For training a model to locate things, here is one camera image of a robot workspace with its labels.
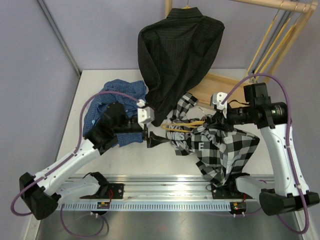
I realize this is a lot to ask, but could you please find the black white checkered shirt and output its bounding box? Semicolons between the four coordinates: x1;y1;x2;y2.
165;92;260;187

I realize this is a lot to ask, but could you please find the hanger of checkered shirt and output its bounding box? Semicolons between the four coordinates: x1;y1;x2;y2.
160;120;205;133

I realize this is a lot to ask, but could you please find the blue plaid shirt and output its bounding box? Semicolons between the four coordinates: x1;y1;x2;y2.
82;79;147;137

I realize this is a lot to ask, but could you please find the hanger of plaid shirt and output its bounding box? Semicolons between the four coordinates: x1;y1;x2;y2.
243;12;279;78

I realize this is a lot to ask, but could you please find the black pinstripe shirt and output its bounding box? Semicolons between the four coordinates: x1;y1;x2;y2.
137;7;225;127

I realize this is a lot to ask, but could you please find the yellow hanger of white shirt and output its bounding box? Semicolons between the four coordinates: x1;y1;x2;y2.
249;14;308;83

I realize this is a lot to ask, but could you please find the yellow hanger of blue shirt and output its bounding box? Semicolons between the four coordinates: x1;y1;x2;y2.
253;17;294;74

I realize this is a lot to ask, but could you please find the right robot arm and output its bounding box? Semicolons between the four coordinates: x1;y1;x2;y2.
210;83;320;216

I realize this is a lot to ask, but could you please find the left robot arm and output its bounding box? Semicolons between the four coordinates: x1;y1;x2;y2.
19;102;168;220

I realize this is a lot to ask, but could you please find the hanger of black shirt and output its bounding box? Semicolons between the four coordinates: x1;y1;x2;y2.
182;0;191;10

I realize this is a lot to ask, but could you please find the wooden clothes rack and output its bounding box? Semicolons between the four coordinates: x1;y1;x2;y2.
164;0;318;108

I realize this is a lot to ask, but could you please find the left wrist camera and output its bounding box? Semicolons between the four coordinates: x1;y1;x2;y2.
136;99;155;128

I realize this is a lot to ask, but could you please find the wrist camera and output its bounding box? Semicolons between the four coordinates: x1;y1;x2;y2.
136;99;155;128
210;92;228;111

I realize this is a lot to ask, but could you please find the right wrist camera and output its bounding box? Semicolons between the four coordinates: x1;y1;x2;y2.
210;92;228;111

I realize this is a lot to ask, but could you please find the aluminium rail base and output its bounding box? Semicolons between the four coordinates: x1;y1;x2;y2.
62;173;278;201

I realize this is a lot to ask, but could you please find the white slotted cable duct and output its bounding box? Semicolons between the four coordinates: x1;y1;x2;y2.
63;200;231;212

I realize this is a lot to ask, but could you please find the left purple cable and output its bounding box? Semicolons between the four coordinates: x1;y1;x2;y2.
10;91;143;216

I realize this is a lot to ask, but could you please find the purple cable under duct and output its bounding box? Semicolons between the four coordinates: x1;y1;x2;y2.
59;203;110;237

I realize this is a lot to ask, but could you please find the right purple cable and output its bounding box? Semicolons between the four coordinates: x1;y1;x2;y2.
221;73;311;235

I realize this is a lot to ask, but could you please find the aluminium corner frame post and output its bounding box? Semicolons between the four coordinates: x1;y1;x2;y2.
35;0;82;78

